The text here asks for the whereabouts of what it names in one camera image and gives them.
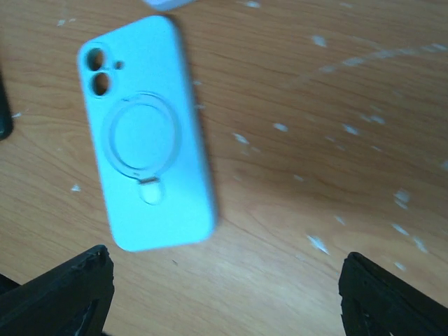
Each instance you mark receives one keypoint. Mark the light blue phone case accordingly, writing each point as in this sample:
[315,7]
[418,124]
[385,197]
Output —
[147,138]

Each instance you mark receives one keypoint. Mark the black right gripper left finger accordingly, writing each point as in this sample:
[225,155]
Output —
[73,298]

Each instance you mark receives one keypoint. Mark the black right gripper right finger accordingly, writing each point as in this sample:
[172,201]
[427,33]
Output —
[376,302]

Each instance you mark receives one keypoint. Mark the black smartphone blue edge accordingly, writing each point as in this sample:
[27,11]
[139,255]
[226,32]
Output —
[6,120]

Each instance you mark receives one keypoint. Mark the lavender phone case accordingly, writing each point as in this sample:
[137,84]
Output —
[167,5]

